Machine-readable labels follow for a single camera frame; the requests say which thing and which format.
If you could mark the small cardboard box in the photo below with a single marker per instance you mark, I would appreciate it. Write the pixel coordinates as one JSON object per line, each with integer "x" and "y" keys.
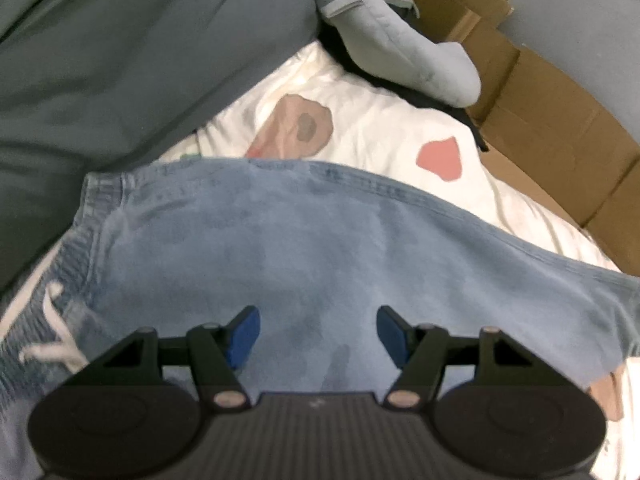
{"x": 450, "y": 5}

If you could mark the blue denim pants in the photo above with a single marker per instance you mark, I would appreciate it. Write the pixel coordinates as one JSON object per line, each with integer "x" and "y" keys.
{"x": 300, "y": 260}

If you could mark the grey padded panel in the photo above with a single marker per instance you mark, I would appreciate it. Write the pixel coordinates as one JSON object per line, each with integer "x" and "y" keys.
{"x": 575, "y": 20}

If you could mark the dark grey pillow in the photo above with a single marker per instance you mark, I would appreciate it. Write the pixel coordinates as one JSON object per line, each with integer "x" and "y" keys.
{"x": 125, "y": 85}

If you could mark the flattened brown cardboard box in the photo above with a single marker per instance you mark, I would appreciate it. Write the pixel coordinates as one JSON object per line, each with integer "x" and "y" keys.
{"x": 560, "y": 135}

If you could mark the cream bear print blanket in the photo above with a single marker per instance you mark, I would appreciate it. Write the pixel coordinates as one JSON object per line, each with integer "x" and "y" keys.
{"x": 380, "y": 125}

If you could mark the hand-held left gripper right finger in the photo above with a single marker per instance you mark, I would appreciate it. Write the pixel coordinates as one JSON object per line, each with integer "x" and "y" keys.
{"x": 390, "y": 335}

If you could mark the grey neck pillow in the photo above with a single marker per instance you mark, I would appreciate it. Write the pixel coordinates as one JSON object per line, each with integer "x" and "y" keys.
{"x": 400, "y": 50}

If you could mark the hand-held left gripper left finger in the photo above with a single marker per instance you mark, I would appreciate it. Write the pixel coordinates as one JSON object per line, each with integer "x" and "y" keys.
{"x": 245, "y": 335}

